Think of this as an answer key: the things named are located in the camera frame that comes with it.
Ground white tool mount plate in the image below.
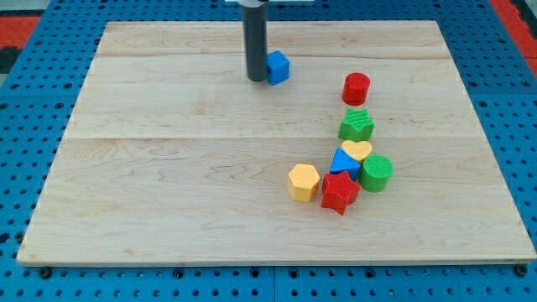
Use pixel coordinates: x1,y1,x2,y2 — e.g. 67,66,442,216
224,0,314,6

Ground green cylinder block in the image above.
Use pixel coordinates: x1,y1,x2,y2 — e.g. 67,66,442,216
358,154,394,193

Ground green star block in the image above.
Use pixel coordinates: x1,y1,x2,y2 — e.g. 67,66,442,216
338,108,375,142

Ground red star block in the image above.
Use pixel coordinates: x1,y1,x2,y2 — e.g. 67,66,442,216
321,170,361,216

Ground red cylinder block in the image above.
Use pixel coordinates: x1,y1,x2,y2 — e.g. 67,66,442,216
341,72,371,106

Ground yellow hexagon block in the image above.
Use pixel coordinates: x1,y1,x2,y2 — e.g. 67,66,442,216
288,164,321,202

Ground blue triangle block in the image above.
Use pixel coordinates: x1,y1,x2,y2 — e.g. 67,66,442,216
329,148,362,181

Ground yellow heart block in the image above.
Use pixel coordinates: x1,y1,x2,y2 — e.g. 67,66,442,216
341,140,373,164

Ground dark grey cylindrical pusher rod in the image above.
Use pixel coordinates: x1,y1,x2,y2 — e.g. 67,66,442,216
242,1,269,82

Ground light wooden board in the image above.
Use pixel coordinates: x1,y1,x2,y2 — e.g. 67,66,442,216
17,21,536,268

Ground blue cube block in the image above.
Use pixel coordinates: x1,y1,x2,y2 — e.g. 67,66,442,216
267,50,289,86

